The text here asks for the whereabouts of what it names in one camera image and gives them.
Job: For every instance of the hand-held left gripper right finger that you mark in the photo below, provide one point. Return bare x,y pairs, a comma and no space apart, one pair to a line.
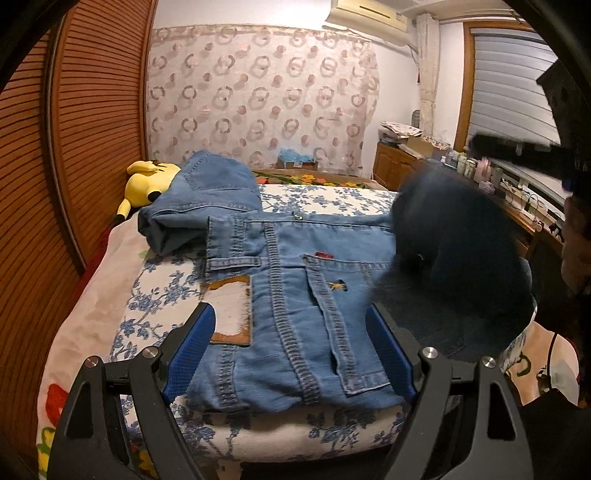
392,355

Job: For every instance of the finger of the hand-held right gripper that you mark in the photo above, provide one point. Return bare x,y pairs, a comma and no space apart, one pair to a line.
512,152

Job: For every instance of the colourful flower blanket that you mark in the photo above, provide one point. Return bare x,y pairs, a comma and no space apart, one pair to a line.
87,314

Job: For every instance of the row of cosmetic bottles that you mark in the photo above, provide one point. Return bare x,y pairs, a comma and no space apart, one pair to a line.
459,164

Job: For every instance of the tied beige curtain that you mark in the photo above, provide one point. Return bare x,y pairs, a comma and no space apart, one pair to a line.
428,69

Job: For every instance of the grey window blind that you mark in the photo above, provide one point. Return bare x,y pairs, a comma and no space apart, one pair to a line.
508,83

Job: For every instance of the white blue floral bedsheet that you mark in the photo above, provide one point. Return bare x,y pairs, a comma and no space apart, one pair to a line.
323,203

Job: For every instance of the folded floral cloth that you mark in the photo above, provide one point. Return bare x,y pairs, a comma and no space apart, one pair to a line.
399,129

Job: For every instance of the pink plastic holder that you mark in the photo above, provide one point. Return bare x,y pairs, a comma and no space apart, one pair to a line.
485,175

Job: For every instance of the open cardboard box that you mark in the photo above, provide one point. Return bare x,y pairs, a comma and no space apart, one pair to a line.
422,147

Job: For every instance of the light blue denim jeans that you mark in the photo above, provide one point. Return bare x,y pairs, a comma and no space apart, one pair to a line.
217,194

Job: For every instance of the cardboard box with blue bag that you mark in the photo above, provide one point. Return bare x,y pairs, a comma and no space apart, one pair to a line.
295,161

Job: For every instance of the wooden louvered wardrobe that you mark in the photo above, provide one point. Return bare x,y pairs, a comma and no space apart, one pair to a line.
92,115

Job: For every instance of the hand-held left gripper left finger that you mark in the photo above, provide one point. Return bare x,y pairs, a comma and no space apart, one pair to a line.
189,355

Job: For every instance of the person's body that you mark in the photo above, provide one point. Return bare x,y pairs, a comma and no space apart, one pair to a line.
540,364

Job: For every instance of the blue jeans with leather patch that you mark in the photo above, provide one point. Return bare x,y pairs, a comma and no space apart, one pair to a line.
286,286

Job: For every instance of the wall air conditioner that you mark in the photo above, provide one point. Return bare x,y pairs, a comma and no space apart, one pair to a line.
369,16

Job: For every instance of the yellow plush toy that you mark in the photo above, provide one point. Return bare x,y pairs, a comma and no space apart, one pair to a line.
147,184

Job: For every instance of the wooden sideboard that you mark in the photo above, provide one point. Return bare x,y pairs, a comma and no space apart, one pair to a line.
392,166

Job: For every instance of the dark blue pants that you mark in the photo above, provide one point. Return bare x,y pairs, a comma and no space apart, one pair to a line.
452,240

